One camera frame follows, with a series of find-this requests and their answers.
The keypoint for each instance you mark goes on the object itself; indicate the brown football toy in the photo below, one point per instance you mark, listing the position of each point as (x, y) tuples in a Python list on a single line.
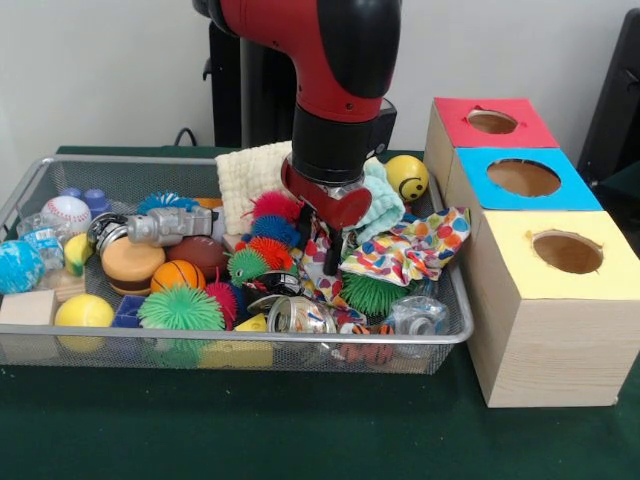
[(200, 257)]

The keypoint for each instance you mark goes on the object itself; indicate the clear shallow mesh bin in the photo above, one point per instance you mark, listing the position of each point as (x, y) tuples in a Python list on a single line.
[(445, 310)]

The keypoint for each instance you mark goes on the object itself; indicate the orange basketball toy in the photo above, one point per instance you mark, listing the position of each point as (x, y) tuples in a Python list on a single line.
[(177, 277)]

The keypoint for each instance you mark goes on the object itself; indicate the rainbow spiky caterpillar toy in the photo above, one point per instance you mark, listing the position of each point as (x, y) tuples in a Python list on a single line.
[(270, 235)]

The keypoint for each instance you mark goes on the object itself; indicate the white baseball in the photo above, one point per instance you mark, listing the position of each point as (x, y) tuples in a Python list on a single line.
[(66, 214)]

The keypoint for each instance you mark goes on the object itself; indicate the large green spiky ball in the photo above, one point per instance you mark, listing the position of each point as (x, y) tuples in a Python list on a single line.
[(375, 297)]

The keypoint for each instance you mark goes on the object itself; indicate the silver robot toy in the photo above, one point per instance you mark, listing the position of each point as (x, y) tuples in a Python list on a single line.
[(165, 226)]

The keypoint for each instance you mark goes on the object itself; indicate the plain yellow ball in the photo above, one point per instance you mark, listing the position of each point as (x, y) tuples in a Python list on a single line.
[(84, 312)]

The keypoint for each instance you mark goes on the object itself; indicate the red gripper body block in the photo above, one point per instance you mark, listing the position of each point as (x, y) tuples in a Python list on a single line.
[(335, 205)]

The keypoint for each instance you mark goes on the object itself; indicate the black chair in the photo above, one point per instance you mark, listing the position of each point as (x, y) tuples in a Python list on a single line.
[(615, 110)]

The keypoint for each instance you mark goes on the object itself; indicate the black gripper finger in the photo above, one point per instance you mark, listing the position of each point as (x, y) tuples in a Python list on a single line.
[(304, 214), (331, 252)]

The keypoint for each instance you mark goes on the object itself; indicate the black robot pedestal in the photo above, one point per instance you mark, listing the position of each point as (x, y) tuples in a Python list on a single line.
[(250, 100)]

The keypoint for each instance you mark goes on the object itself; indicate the burger toy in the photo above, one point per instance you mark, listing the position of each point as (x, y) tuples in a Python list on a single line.
[(130, 265)]

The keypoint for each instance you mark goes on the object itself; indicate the cream yellow cloth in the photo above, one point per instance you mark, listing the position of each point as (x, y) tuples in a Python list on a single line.
[(250, 175)]

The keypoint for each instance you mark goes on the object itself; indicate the polka dot colourful cloth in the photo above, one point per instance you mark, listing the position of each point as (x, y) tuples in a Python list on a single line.
[(322, 285), (410, 245)]

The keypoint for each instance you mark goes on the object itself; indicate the mint green cloth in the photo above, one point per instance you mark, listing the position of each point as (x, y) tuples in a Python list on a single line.
[(385, 205)]

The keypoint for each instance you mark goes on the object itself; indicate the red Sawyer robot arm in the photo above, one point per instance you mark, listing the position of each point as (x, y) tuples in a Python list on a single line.
[(340, 70)]

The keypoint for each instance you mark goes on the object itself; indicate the small green spiky ball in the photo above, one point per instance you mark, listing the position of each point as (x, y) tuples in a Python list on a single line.
[(180, 310)]

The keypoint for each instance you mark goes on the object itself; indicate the yellow smiley ball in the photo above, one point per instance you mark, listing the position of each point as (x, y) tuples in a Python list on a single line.
[(408, 178)]

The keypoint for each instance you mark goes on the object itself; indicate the blue globe ball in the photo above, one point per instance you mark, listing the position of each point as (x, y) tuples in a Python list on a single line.
[(18, 267)]

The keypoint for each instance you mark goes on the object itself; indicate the crushed silver can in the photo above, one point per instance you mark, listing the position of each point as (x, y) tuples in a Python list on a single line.
[(300, 315)]

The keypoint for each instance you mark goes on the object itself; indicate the wooden box with three holes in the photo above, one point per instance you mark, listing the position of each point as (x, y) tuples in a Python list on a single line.
[(540, 340)]

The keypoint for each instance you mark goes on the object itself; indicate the pale wooden block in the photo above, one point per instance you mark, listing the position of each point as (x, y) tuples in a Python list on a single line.
[(28, 310)]

